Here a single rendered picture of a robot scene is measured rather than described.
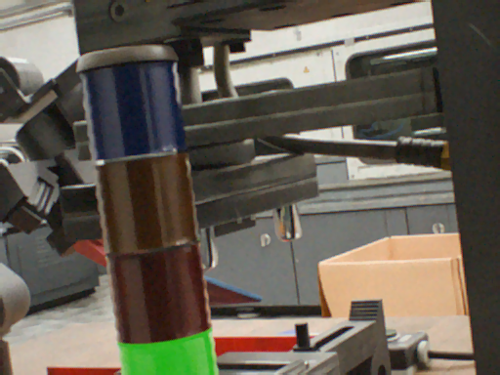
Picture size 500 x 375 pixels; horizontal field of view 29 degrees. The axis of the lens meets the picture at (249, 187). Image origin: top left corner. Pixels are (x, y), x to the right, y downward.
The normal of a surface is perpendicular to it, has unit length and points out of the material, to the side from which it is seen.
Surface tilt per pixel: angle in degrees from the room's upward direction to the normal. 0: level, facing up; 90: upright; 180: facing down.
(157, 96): 104
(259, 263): 90
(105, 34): 90
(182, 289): 76
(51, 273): 90
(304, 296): 90
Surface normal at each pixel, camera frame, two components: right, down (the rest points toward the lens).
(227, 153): 0.86, -0.09
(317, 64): -0.55, 0.11
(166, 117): 0.69, -0.30
